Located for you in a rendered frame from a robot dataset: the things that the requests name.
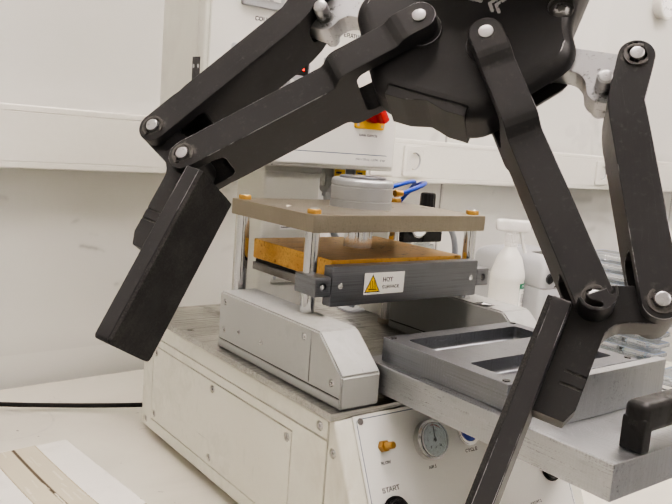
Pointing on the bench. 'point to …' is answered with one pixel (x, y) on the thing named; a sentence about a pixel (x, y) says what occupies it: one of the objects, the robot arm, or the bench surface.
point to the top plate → (359, 209)
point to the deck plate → (185, 318)
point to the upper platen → (337, 253)
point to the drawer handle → (645, 420)
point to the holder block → (473, 358)
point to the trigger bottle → (509, 264)
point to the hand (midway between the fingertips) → (297, 395)
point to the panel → (409, 469)
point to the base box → (249, 431)
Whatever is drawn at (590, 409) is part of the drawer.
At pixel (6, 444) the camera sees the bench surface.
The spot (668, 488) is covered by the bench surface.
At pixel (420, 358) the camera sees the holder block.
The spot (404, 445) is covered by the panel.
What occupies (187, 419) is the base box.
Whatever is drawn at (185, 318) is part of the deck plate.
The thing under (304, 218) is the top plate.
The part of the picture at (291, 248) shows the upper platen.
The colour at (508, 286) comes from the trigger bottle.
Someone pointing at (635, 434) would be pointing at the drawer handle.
